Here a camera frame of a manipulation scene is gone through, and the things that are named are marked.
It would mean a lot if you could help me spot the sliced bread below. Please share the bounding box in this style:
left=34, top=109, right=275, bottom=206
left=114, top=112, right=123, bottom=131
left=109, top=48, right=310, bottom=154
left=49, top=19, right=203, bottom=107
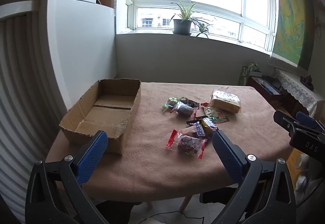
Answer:
left=209, top=90, right=241, bottom=114

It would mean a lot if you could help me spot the Snickers bar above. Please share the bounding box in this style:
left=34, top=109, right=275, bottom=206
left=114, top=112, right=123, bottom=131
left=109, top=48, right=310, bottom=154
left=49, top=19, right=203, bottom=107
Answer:
left=194, top=122, right=206, bottom=138
left=200, top=117, right=219, bottom=136

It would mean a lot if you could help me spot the red-ended clear snack packet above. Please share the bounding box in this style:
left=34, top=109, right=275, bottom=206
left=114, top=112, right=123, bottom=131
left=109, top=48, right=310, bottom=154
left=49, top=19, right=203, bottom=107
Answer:
left=166, top=129, right=208, bottom=159

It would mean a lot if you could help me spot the dark bun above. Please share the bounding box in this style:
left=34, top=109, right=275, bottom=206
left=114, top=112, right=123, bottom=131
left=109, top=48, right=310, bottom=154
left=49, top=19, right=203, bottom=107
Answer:
left=170, top=101, right=199, bottom=117

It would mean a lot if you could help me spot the pink wafer packet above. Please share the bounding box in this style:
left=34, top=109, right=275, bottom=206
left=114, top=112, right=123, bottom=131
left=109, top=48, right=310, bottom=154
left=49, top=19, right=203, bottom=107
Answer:
left=179, top=126, right=198, bottom=138

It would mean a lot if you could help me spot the white gloved right hand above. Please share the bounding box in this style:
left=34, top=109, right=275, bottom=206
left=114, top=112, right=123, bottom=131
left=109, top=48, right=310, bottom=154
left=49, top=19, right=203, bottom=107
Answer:
left=294, top=154, right=319, bottom=194

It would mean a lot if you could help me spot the white lace cloth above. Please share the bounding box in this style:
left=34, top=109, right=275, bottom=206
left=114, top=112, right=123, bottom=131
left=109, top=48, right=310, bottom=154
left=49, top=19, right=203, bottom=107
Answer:
left=275, top=68, right=324, bottom=119

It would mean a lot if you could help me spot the dark side cabinet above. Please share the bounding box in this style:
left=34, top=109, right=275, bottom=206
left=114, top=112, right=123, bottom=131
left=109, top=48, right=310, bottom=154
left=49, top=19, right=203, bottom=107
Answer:
left=247, top=77, right=294, bottom=112

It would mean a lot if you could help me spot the green red jerky pouch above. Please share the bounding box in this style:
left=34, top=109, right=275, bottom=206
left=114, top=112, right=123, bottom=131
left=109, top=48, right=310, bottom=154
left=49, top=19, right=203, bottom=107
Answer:
left=204, top=106, right=229, bottom=124

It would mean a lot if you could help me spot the open cardboard box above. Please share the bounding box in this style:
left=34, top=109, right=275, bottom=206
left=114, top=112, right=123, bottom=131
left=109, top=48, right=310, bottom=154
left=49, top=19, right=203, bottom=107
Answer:
left=60, top=78, right=141, bottom=155

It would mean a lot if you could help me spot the black printed candy packet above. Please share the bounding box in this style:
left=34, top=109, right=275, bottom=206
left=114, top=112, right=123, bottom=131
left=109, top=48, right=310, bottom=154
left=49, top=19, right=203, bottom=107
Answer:
left=179, top=97, right=200, bottom=108

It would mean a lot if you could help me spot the green jelly cup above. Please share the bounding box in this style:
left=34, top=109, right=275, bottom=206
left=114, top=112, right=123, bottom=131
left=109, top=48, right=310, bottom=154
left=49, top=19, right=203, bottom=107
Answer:
left=165, top=97, right=179, bottom=108

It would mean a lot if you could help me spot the small green candy packet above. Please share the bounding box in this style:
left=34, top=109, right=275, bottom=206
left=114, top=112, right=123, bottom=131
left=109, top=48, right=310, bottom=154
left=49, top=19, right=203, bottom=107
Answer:
left=162, top=105, right=170, bottom=113

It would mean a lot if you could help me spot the small hanging plant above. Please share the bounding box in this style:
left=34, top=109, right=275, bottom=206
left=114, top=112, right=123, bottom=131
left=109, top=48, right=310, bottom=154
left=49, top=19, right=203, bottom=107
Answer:
left=192, top=18, right=212, bottom=39

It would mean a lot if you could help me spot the potted spider plant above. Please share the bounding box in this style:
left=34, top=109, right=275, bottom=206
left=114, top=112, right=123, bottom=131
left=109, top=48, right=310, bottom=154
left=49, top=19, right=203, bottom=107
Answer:
left=170, top=1, right=197, bottom=36

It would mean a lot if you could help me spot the white cabinet panel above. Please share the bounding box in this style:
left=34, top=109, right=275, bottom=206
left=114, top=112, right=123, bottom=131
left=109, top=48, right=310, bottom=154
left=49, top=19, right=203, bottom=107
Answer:
left=47, top=0, right=117, bottom=111

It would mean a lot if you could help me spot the wall map poster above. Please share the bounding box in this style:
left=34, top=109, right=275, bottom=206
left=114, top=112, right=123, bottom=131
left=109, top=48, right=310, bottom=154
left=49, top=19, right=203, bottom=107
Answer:
left=270, top=0, right=315, bottom=73

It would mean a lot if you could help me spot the black cable on floor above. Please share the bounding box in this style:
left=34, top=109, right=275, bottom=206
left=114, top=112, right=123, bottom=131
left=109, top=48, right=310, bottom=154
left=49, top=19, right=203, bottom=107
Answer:
left=141, top=211, right=207, bottom=222

